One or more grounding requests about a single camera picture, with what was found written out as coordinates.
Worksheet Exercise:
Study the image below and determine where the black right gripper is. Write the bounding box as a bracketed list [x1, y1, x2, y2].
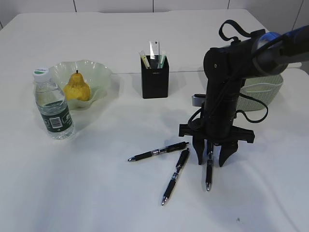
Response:
[179, 45, 255, 167]

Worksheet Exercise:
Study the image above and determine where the black pen apart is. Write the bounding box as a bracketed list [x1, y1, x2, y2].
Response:
[205, 140, 213, 191]

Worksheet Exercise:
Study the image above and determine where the black pen across ruler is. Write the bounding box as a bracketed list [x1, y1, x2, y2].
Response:
[127, 142, 189, 162]

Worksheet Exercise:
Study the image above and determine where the mint green utility knife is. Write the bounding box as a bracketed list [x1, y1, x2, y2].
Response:
[157, 50, 166, 69]

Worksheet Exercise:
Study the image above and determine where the yellow green pen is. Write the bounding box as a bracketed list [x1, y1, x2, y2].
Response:
[139, 50, 151, 69]

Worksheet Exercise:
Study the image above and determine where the clear plastic ruler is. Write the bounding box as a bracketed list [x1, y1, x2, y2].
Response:
[149, 41, 160, 59]

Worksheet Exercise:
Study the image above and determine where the yellow pear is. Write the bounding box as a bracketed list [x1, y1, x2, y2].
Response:
[63, 70, 91, 102]

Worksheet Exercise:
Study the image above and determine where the clear water bottle green label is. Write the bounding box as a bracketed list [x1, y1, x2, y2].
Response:
[32, 68, 74, 140]

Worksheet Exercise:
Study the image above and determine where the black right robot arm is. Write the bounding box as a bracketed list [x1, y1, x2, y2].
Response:
[179, 20, 309, 165]

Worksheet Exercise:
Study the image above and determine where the black pen under ruler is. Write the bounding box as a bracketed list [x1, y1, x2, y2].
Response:
[161, 148, 190, 205]

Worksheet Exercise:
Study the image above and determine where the green woven plastic basket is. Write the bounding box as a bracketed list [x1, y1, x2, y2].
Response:
[237, 74, 283, 112]

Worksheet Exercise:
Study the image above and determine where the black square pen holder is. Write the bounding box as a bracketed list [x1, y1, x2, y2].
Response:
[140, 55, 169, 99]

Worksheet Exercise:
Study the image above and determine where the green glass scalloped plate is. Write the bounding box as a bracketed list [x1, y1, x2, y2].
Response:
[49, 59, 112, 110]

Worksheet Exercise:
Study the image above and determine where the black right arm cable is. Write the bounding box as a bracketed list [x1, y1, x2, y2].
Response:
[188, 19, 297, 131]

